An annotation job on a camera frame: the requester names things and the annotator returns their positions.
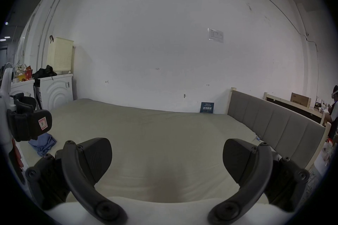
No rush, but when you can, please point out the white washing machine with clutter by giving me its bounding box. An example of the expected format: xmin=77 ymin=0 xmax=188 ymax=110
xmin=11 ymin=62 xmax=36 ymax=104

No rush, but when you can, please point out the white paper notice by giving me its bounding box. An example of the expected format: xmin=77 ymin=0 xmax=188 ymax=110
xmin=208 ymin=28 xmax=224 ymax=43

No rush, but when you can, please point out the dark blue sign card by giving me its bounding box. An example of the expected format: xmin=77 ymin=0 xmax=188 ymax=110
xmin=200 ymin=102 xmax=215 ymax=114

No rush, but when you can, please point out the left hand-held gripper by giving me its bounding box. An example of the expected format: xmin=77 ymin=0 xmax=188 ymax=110
xmin=0 ymin=63 xmax=53 ymax=156

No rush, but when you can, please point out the blue garment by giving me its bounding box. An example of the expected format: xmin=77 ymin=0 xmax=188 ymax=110
xmin=28 ymin=133 xmax=57 ymax=157

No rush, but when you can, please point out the white washing machine with basket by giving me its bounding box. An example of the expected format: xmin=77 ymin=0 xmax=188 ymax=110
xmin=32 ymin=36 xmax=77 ymax=111

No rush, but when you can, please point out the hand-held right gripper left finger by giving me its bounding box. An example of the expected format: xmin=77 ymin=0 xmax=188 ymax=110
xmin=25 ymin=137 xmax=128 ymax=222

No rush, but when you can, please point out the brown carton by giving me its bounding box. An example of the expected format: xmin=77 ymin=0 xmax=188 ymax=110
xmin=290 ymin=92 xmax=312 ymax=108

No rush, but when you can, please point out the bed with beige sheet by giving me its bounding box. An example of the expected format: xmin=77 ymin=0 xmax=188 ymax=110
xmin=16 ymin=99 xmax=309 ymax=206

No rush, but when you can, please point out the grey padded headboard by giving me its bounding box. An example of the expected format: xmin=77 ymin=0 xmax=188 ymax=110
xmin=227 ymin=88 xmax=332 ymax=170

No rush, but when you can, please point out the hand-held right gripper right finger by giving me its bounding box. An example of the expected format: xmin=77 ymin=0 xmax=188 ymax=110
xmin=207 ymin=138 xmax=311 ymax=222

